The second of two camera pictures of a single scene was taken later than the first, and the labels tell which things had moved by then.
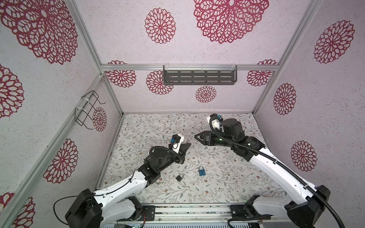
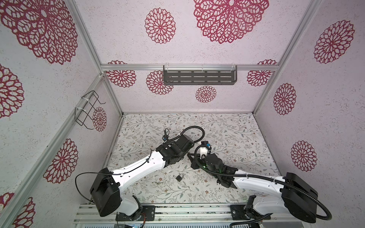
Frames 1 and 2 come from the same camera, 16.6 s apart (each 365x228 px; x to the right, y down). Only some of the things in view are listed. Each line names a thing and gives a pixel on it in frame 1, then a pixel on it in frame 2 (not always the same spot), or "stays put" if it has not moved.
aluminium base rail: x=195 y=213 stays put
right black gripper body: x=216 y=140 to x=199 y=164
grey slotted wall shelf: x=200 y=75 stays put
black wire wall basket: x=83 y=116 stays put
